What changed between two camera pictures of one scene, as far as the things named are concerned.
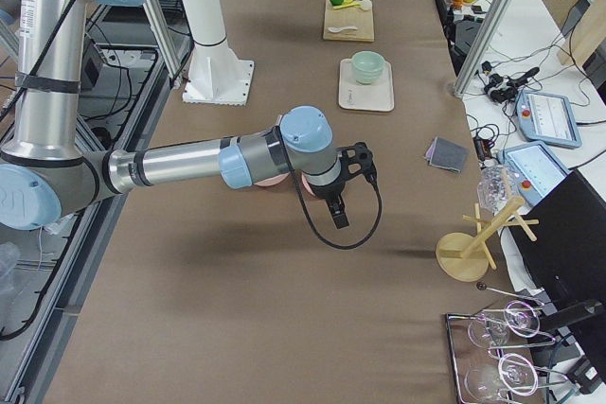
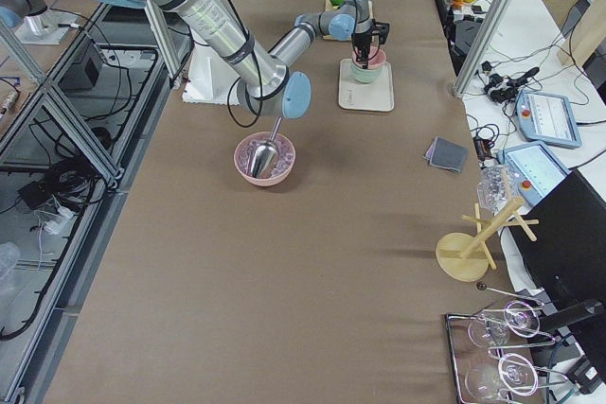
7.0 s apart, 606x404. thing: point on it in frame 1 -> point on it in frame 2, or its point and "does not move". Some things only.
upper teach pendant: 546,118 does not move
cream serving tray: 377,96 does not move
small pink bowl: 307,185 -> 377,58
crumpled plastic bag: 496,184 does not move
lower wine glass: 514,374 does not move
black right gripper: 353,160 -> 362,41
